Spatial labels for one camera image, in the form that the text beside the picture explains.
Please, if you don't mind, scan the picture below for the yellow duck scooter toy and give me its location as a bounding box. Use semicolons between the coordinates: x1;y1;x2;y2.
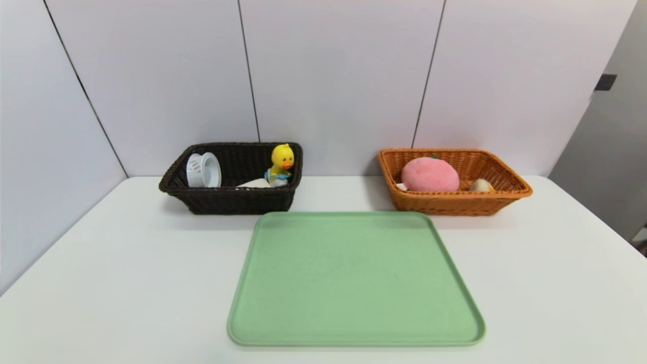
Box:
264;144;295;188

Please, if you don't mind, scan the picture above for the pink plush peach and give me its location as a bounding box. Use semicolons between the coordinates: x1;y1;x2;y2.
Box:
396;155;460;193

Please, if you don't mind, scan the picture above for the white round plastic container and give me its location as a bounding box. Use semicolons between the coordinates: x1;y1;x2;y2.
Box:
186;152;222;188

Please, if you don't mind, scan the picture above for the dark brown wicker basket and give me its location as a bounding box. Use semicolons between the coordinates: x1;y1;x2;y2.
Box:
159;142;304;215

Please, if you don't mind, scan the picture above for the orange wicker basket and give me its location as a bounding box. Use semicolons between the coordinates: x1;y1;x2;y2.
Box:
379;148;533;216

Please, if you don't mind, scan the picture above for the light green plastic tray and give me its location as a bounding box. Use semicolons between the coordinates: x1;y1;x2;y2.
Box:
227;211;487;347

